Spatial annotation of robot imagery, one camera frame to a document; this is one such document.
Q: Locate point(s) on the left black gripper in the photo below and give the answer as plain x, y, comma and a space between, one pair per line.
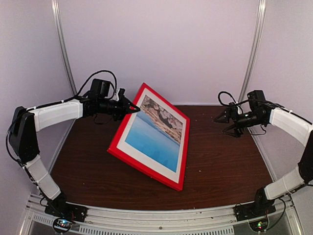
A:
124, 108

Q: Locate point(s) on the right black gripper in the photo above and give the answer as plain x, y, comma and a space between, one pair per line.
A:
233, 112

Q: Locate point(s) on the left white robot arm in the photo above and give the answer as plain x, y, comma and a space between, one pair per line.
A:
30, 127

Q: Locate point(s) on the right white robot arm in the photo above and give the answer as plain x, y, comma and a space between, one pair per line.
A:
299, 129

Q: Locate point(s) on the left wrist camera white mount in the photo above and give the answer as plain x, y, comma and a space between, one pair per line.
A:
119, 94

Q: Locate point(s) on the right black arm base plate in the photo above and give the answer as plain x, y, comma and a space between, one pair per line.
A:
248, 211

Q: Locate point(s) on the right aluminium corner post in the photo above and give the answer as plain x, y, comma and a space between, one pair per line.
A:
259, 25

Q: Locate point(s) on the aluminium corner post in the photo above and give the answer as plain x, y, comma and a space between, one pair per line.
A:
59, 28
259, 25

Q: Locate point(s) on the aluminium front rail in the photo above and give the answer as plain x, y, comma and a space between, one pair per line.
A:
213, 221

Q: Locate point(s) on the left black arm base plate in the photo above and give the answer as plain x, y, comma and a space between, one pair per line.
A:
73, 212

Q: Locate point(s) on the left aluminium corner post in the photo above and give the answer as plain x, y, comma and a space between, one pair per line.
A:
59, 28

